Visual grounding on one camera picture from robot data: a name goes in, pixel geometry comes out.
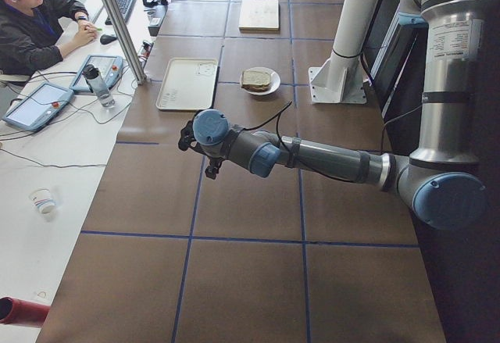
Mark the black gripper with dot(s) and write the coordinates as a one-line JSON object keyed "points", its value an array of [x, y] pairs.
{"points": [[213, 166]]}

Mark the bread slice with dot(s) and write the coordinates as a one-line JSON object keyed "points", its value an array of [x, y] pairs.
{"points": [[257, 79]]}

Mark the white round plate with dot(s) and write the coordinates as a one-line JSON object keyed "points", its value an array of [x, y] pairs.
{"points": [[276, 84]]}

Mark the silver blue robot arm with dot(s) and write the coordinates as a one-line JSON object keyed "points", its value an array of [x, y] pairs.
{"points": [[438, 180]]}

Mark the cream bear tray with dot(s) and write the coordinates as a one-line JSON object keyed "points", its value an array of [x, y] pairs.
{"points": [[188, 84]]}

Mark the clear water bottle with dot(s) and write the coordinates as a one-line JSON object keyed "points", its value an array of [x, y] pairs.
{"points": [[97, 85]]}

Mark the wooden cutting board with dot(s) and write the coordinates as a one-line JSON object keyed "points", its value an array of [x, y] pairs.
{"points": [[259, 15]]}

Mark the black computer mouse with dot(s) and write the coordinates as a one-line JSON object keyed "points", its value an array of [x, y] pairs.
{"points": [[106, 39]]}

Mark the paper cup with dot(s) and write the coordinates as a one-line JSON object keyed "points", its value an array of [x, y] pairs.
{"points": [[43, 200]]}

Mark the lower teach pendant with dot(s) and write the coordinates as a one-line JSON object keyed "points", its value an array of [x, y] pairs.
{"points": [[41, 106]]}

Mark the black keyboard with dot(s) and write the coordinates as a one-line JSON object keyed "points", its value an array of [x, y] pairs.
{"points": [[126, 7]]}

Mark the red cylinder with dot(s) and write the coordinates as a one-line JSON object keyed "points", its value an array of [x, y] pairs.
{"points": [[23, 313]]}

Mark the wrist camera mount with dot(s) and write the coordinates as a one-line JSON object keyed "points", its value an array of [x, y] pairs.
{"points": [[187, 138]]}

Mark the white pedestal column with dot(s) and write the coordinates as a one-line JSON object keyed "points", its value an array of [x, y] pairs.
{"points": [[339, 80]]}

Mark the aluminium frame post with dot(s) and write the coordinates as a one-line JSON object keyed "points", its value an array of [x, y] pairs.
{"points": [[125, 40]]}

